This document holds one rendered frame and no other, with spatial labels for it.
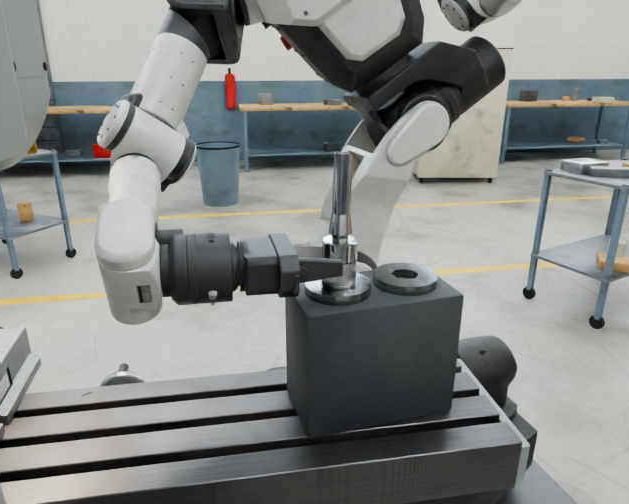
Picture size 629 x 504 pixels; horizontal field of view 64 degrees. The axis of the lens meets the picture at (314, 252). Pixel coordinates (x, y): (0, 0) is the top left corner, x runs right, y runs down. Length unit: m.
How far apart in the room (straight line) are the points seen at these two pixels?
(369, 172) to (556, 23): 8.85
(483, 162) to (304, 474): 6.25
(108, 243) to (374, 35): 0.56
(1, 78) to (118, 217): 0.22
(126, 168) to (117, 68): 7.49
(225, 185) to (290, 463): 4.86
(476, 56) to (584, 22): 8.96
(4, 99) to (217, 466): 0.47
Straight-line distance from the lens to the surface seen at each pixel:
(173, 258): 0.61
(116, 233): 0.62
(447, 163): 6.65
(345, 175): 0.63
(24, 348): 0.96
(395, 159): 0.98
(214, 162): 5.37
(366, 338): 0.66
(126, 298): 0.64
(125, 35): 8.22
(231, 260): 0.61
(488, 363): 1.34
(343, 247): 0.64
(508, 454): 0.78
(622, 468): 2.36
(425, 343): 0.71
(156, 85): 0.86
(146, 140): 0.80
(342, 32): 0.92
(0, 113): 0.48
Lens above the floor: 1.42
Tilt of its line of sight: 20 degrees down
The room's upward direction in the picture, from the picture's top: straight up
